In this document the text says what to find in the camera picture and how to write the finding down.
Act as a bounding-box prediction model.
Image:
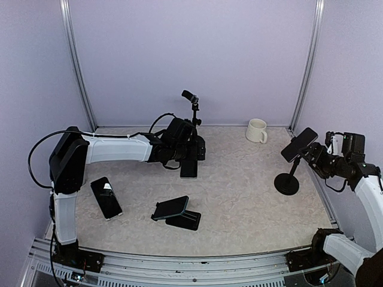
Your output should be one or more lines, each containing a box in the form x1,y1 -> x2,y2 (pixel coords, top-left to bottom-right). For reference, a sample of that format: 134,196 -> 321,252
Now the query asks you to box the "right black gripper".
299,141 -> 350,178

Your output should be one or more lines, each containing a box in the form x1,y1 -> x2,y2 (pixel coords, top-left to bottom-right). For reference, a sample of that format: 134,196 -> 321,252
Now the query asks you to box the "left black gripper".
171,141 -> 206,160

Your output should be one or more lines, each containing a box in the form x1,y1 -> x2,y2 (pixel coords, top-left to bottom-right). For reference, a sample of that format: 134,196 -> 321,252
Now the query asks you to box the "purple edged black smartphone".
281,127 -> 318,163

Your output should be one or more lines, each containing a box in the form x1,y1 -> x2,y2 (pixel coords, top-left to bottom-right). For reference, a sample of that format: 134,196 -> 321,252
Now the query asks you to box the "silver edged black smartphone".
180,160 -> 198,179

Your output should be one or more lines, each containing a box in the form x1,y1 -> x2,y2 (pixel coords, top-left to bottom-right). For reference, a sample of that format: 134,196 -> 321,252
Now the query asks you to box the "black round-base phone stand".
181,90 -> 202,142

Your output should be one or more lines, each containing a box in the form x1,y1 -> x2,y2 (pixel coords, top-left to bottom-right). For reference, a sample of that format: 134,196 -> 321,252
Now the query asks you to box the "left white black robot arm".
48,117 -> 206,266

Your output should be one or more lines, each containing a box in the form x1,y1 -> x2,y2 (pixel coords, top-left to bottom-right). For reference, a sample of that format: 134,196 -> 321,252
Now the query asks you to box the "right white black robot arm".
300,132 -> 382,286

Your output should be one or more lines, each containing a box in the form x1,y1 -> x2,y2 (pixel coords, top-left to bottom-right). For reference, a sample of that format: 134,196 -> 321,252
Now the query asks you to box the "black folding phone stand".
165,210 -> 202,231

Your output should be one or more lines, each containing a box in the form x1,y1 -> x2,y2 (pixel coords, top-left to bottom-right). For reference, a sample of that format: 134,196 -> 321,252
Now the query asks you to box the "black smartphone on white stand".
90,176 -> 123,220

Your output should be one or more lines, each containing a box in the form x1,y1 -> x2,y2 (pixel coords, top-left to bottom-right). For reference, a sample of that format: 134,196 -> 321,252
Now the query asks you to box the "white ceramic mug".
245,118 -> 268,144

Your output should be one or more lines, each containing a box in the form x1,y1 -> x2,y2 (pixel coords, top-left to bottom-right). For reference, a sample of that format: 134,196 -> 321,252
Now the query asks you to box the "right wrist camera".
325,131 -> 344,155

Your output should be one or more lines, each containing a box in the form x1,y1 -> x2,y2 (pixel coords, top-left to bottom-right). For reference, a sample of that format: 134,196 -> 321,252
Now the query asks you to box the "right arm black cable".
323,176 -> 349,193

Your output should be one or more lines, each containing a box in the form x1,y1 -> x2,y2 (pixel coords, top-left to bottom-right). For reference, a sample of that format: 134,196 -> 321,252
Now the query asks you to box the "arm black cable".
323,176 -> 349,193
28,112 -> 177,190

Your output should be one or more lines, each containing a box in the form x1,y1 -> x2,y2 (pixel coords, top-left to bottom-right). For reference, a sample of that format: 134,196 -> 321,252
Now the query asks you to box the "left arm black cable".
28,112 -> 177,190

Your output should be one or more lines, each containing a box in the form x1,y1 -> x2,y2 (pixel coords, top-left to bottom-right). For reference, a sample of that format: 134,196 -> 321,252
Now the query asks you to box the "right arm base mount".
285,228 -> 343,272

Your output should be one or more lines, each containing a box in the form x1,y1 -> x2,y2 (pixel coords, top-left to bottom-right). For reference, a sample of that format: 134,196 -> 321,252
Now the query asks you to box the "aluminium front rail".
18,239 -> 355,286

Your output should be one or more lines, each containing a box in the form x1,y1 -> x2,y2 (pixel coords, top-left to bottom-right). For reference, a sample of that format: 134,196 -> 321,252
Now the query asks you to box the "right aluminium corner post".
288,0 -> 325,133

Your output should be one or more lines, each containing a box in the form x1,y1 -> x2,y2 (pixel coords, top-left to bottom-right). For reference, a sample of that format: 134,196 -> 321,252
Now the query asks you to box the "aluminium corner post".
288,0 -> 325,133
60,0 -> 98,132

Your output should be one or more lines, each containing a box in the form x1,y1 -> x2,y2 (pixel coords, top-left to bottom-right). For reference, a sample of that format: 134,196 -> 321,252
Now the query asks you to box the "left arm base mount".
53,244 -> 104,273

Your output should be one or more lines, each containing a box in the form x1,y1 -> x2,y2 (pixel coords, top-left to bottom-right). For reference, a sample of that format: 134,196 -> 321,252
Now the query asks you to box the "left aluminium corner post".
60,0 -> 98,132

